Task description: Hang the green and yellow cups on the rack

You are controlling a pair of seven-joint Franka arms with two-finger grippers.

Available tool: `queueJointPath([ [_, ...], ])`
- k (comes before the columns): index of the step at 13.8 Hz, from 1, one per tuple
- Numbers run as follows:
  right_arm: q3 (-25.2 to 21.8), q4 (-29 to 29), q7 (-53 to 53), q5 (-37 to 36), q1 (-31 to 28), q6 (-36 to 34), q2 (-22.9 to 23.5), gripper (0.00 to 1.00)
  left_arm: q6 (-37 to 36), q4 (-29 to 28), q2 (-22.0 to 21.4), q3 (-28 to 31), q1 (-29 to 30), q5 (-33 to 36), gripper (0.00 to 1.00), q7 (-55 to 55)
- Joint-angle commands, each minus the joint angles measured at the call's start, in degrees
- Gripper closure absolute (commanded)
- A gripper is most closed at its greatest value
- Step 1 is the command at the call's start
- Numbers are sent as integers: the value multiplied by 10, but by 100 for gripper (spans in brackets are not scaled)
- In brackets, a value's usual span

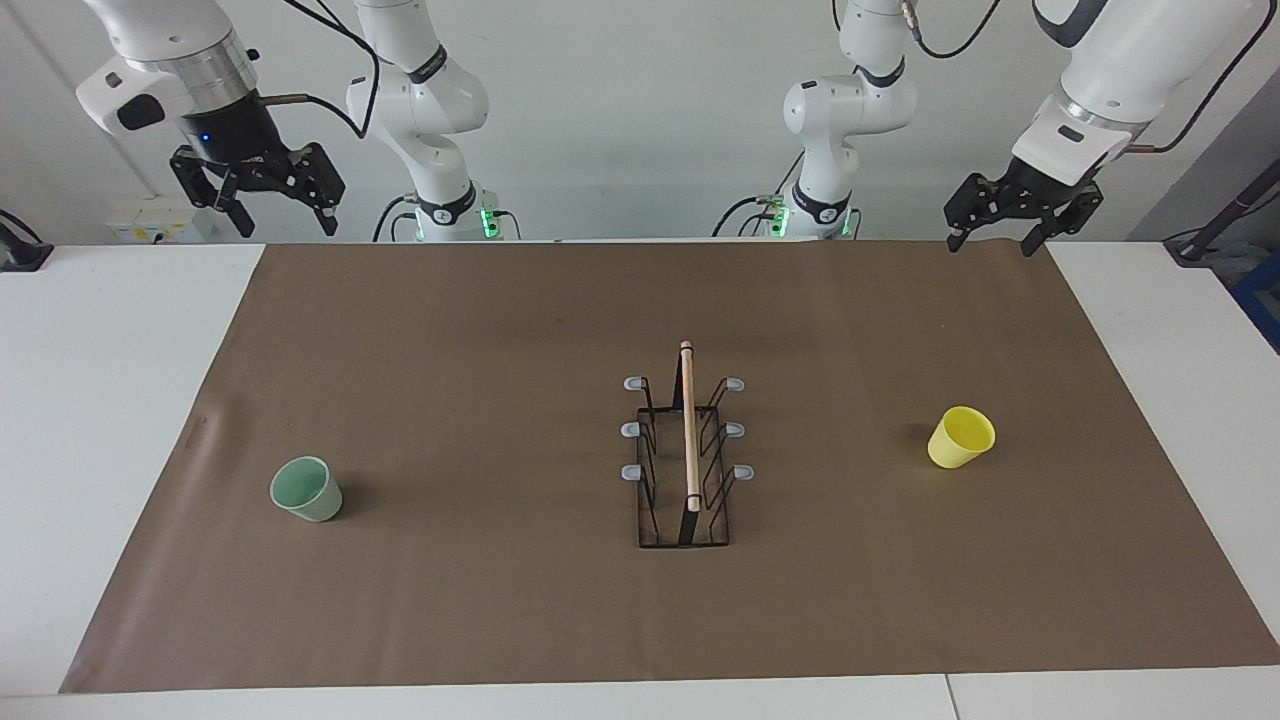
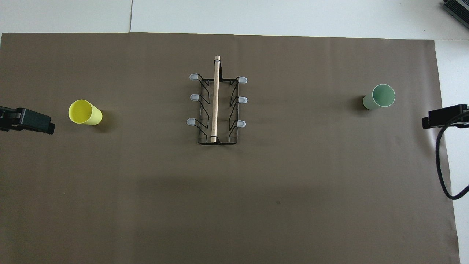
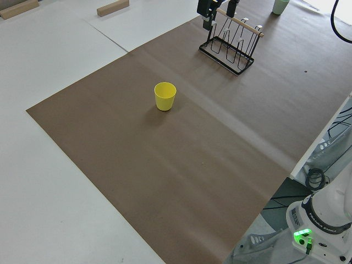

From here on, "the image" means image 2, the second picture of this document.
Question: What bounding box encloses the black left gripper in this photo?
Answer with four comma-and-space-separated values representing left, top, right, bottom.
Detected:
0, 106, 56, 135

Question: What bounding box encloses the pale green plastic cup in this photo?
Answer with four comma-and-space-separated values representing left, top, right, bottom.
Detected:
363, 84, 396, 110

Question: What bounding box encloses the brown paper table mat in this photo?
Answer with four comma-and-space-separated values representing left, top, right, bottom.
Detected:
0, 32, 461, 264

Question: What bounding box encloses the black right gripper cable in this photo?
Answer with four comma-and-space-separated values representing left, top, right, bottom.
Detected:
435, 112, 469, 201

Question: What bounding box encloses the yellow plastic cup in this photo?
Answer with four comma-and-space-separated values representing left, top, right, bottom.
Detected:
68, 99, 103, 125

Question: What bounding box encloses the grey ribbed device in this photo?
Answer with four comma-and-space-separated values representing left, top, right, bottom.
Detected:
442, 0, 469, 29

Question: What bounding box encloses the black wire cup rack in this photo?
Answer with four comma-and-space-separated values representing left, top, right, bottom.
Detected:
187, 55, 248, 145

